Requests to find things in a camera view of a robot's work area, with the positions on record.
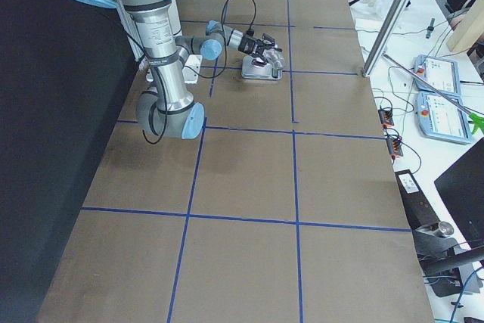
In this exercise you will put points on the blue teach pendant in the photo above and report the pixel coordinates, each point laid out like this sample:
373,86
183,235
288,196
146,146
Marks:
441,120
440,73

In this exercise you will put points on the glass sauce bottle metal pourer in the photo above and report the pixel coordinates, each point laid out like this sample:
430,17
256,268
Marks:
275,60

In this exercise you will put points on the orange black connector block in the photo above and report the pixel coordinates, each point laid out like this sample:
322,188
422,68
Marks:
385,117

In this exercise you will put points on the aluminium frame post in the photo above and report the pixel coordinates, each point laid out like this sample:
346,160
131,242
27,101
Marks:
383,36

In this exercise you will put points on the pink paper cup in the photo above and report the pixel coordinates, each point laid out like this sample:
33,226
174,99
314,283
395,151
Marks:
256,62

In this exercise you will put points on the digital kitchen scale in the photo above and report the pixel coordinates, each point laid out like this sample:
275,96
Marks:
248,71

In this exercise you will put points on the black power box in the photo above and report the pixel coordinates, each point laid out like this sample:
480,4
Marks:
418,209

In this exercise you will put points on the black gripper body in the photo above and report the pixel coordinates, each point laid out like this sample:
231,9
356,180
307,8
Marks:
248,46

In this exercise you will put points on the black computer monitor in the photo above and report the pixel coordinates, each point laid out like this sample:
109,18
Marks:
461,190

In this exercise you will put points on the green handled reacher grabber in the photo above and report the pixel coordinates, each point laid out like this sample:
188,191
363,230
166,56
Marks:
477,120

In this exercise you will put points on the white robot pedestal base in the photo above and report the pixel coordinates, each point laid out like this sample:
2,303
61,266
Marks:
190,69

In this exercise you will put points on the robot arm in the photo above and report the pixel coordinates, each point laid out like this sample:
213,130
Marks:
167,108

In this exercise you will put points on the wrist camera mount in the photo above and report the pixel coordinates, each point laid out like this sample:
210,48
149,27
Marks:
267,39

